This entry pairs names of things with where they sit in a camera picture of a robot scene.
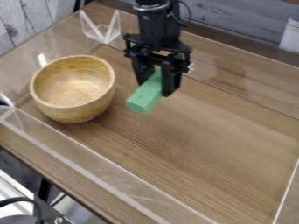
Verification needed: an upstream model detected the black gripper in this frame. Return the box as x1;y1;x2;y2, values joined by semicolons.
122;3;192;97

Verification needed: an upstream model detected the green rectangular block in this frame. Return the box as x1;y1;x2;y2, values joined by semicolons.
125;69;162;114

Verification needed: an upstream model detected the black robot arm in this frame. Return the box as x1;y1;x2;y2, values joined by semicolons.
122;0;192;97

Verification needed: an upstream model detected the light wooden bowl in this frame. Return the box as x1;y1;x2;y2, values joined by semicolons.
29;54;116;123

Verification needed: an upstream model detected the white cylindrical container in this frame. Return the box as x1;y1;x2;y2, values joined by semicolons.
278;16;299;53

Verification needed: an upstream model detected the black table leg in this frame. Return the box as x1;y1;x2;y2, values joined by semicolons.
37;178;52;201

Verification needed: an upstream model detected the clear acrylic tray wall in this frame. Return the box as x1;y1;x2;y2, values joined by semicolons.
0;17;299;224

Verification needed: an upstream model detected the black metal bracket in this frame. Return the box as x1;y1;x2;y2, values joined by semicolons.
33;199;73;224

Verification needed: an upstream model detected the black cable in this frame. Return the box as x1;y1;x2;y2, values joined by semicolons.
0;197;42;224

